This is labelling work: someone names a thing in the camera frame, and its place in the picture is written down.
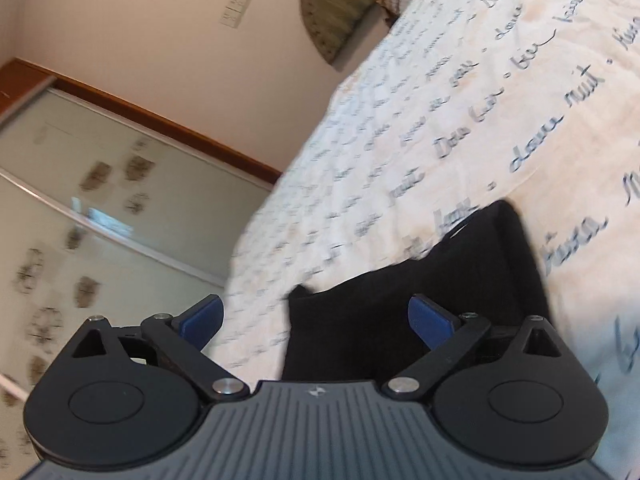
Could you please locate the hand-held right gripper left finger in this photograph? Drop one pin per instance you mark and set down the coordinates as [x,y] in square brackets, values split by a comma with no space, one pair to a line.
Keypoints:
[202,321]

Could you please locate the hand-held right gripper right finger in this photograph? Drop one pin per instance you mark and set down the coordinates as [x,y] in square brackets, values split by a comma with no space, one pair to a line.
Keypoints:
[431,323]

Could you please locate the black pants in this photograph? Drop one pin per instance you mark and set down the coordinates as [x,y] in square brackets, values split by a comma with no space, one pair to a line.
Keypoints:
[480,260]

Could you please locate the frosted glass sliding wardrobe door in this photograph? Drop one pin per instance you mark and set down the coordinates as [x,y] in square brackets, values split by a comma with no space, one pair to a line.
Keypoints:
[100,185]

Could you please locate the white script-printed bed sheet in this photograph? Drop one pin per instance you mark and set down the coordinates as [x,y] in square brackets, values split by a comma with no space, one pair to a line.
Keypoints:
[500,110]

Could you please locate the green upholstered headboard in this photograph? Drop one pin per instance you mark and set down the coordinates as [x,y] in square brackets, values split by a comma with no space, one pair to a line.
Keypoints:
[345,5]

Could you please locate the white wall switch panel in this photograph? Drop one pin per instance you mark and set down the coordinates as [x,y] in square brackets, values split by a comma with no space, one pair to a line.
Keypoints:
[235,10]

